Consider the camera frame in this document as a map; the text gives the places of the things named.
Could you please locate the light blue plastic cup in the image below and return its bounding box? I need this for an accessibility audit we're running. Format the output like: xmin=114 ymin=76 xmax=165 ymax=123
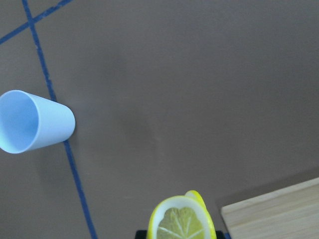
xmin=0 ymin=90 xmax=76 ymax=154

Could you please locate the yellow lemon slice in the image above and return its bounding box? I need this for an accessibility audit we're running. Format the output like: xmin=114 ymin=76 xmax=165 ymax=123
xmin=147 ymin=190 xmax=217 ymax=239

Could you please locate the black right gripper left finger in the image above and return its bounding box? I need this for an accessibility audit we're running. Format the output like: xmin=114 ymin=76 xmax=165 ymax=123
xmin=135 ymin=230 xmax=148 ymax=239

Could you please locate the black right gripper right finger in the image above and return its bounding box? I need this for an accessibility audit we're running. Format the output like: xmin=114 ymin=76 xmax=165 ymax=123
xmin=216 ymin=231 xmax=225 ymax=239

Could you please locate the wooden cutting board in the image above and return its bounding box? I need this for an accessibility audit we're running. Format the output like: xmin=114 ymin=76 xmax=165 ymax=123
xmin=221 ymin=178 xmax=319 ymax=239

